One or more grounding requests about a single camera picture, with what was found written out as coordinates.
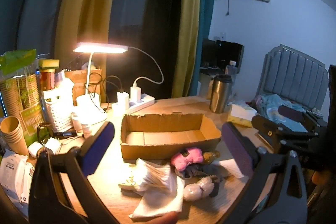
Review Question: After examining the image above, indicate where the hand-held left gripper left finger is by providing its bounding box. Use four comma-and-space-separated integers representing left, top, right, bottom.
29, 121, 118, 224

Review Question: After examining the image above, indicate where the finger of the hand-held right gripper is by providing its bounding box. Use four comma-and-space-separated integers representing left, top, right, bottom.
273, 135, 326, 163
251, 114, 319, 139

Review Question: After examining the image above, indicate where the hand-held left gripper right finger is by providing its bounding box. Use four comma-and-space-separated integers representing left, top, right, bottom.
222, 122, 309, 224

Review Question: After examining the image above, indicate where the brown plush toy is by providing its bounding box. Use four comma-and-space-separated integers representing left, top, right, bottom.
202, 151, 221, 165

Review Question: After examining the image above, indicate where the grey dotted sock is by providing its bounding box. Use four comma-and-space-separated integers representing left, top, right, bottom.
176, 163, 223, 198

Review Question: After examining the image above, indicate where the pink plush toy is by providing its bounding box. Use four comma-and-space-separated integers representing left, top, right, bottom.
171, 149, 204, 170

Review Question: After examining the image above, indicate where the bubble wrap bundle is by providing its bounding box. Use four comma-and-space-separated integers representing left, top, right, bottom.
183, 177, 214, 201

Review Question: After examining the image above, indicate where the blue blanket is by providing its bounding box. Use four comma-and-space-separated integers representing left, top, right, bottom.
252, 94, 318, 132

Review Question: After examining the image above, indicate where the small white bottle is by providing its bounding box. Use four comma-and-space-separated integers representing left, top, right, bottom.
81, 122, 91, 139
72, 112, 82, 131

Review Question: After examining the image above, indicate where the yellow tissue pack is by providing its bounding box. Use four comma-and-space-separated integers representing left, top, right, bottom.
227, 105, 259, 127

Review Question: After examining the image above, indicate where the black pen-shaped device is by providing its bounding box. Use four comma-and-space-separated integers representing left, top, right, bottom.
52, 131, 78, 138

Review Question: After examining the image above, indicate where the small printed packet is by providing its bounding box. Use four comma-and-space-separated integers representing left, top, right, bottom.
118, 179, 137, 190

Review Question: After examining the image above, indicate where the white square adapter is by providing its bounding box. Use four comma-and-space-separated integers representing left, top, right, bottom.
43, 138, 61, 153

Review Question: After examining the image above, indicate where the grey padded headboard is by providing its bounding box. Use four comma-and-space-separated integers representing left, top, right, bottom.
256, 43, 330, 111

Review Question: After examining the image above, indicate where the white plastic basket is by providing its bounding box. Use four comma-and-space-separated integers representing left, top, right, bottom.
43, 88, 75, 132

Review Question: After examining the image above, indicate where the steel tumbler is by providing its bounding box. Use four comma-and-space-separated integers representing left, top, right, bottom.
209, 74, 234, 114

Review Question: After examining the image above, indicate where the white earbud case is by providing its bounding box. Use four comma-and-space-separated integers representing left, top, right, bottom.
28, 142, 42, 156

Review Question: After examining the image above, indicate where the white power strip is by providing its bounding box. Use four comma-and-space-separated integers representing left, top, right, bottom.
112, 94, 155, 114

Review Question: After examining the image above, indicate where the clear plastic bottle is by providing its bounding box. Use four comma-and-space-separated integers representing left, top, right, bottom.
225, 61, 238, 78

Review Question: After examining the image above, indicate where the closed brown cardboard box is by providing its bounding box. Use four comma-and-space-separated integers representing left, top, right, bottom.
64, 69, 103, 104

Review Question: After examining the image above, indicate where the white crumpled tissue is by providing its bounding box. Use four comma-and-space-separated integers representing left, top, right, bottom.
54, 77, 75, 93

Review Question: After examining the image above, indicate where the black monitor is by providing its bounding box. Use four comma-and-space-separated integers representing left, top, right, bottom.
202, 39, 244, 75

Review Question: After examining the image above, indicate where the red label jar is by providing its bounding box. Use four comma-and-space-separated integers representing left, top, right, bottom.
39, 69, 56, 90

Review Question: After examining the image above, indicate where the stack of brown paper cups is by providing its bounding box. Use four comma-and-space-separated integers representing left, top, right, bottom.
0, 116, 29, 156

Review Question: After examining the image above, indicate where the white printed packet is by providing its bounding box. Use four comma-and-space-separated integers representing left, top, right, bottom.
0, 149, 34, 210

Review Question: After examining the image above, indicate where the green wrapped paper cup pack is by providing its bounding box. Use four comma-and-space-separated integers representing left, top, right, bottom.
0, 49, 46, 146

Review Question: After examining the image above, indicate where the yellow sponge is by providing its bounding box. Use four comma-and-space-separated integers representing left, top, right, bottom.
38, 59, 60, 69

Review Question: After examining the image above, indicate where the white desk lamp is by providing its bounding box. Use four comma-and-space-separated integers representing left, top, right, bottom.
73, 42, 129, 125

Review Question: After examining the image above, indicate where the yellow curtain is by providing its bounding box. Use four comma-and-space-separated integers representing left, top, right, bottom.
171, 0, 202, 98
56, 0, 126, 71

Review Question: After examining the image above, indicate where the teal curtain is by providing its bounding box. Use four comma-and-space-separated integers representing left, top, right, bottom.
0, 0, 70, 56
189, 0, 218, 96

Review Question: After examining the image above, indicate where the white charger with black cable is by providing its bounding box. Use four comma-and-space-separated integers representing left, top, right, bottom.
117, 91, 130, 110

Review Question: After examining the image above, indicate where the black cable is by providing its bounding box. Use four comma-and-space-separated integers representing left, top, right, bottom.
87, 76, 124, 114

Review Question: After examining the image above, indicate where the white cable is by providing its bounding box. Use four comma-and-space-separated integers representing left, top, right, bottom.
128, 46, 165, 86

